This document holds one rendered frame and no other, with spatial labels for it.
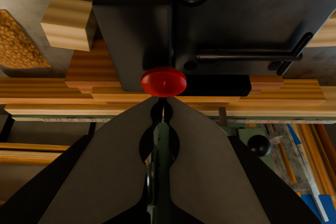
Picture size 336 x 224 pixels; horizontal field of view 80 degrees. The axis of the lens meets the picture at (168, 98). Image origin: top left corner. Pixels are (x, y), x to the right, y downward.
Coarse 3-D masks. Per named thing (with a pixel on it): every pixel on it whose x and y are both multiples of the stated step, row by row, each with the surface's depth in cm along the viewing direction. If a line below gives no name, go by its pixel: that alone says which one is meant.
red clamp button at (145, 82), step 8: (144, 72) 13; (152, 72) 12; (160, 72) 12; (168, 72) 12; (176, 72) 12; (144, 80) 13; (152, 80) 12; (160, 80) 12; (168, 80) 12; (176, 80) 12; (184, 80) 13; (144, 88) 13; (152, 88) 13; (160, 88) 13; (168, 88) 13; (176, 88) 13; (184, 88) 13
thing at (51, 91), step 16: (0, 80) 33; (16, 80) 33; (32, 80) 33; (48, 80) 33; (288, 80) 33; (304, 80) 33; (0, 96) 32; (16, 96) 32; (32, 96) 32; (48, 96) 32; (64, 96) 32; (80, 96) 31; (240, 96) 31; (256, 96) 31; (272, 96) 31; (288, 96) 31; (304, 96) 31; (320, 96) 31
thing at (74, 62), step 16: (96, 48) 25; (80, 64) 24; (96, 64) 24; (112, 64) 24; (64, 80) 23; (80, 80) 23; (96, 80) 23; (112, 80) 23; (256, 80) 23; (272, 80) 23
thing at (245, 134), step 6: (228, 132) 24; (234, 132) 24; (240, 132) 24; (246, 132) 24; (252, 132) 24; (258, 132) 24; (264, 132) 24; (240, 138) 24; (246, 138) 24; (246, 144) 23; (264, 156) 23; (270, 156) 23; (264, 162) 22; (270, 162) 22
